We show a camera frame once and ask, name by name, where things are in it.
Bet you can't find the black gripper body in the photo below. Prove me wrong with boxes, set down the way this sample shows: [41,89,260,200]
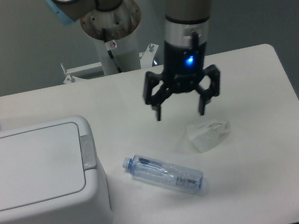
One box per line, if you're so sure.
[162,36,212,95]

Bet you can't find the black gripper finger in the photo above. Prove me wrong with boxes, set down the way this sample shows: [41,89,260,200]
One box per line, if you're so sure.
[195,65,221,116]
[142,69,175,121]

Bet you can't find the white push-lid trash can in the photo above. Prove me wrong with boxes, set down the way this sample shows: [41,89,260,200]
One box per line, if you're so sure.
[0,115,113,224]

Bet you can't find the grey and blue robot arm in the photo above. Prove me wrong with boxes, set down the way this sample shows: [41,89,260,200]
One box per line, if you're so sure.
[45,0,220,115]

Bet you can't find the empty clear plastic bottle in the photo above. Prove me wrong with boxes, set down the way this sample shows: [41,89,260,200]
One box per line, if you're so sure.
[122,154,206,196]

